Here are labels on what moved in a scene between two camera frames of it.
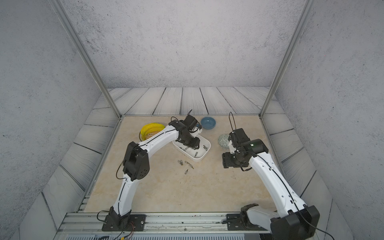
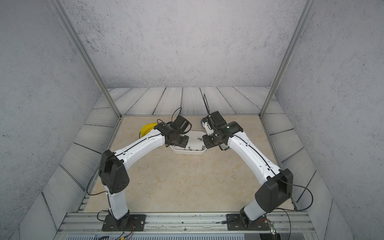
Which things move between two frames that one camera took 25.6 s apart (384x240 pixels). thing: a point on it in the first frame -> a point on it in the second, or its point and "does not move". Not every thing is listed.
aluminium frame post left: x=87 y=56 does not move
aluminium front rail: x=163 y=226 does not move
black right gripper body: x=233 y=160 -> x=211 y=140
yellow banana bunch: x=149 y=127 does not move
